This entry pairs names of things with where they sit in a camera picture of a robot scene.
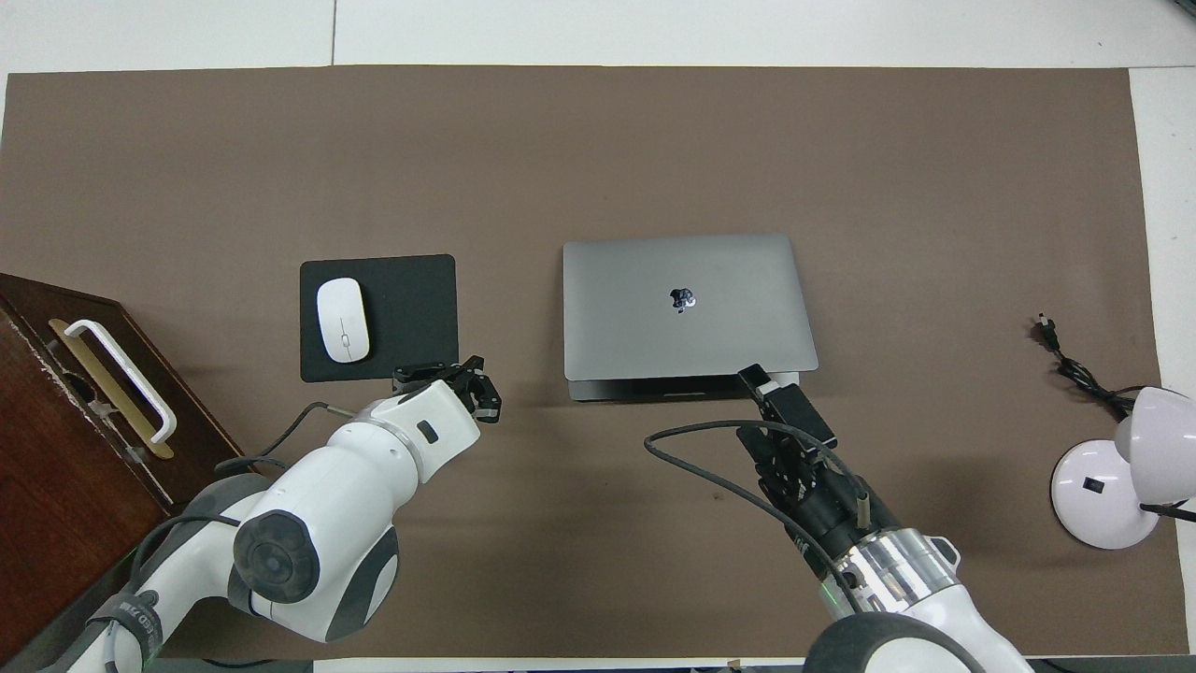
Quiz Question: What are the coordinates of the white box handle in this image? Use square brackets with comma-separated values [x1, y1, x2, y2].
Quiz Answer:
[64, 320, 178, 444]

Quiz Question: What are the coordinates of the black mouse pad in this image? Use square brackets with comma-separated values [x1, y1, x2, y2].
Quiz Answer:
[299, 254, 458, 383]

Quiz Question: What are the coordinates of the brown table mat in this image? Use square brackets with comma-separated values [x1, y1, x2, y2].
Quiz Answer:
[0, 65, 1189, 660]

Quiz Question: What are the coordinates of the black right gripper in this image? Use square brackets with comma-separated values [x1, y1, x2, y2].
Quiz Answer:
[736, 364, 901, 563]

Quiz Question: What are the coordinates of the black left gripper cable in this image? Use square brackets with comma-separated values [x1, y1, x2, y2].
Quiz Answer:
[213, 401, 365, 478]

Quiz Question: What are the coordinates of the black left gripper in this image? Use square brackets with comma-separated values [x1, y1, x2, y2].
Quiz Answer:
[392, 356, 504, 424]

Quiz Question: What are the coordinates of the dark brown wooden box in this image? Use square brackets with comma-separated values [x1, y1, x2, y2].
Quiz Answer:
[0, 272, 249, 660]

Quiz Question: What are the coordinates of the white computer mouse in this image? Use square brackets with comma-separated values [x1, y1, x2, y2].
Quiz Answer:
[316, 278, 371, 364]

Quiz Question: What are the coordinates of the black lamp power cable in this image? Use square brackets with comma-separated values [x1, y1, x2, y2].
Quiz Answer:
[1035, 315, 1196, 524]

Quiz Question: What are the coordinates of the silver Apple laptop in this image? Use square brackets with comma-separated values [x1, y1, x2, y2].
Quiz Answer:
[562, 234, 819, 403]

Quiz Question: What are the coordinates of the gold handle backplate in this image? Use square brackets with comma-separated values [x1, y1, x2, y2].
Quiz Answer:
[49, 318, 175, 460]

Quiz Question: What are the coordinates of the white desk lamp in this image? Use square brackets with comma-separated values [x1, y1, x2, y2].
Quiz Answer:
[1050, 386, 1196, 551]

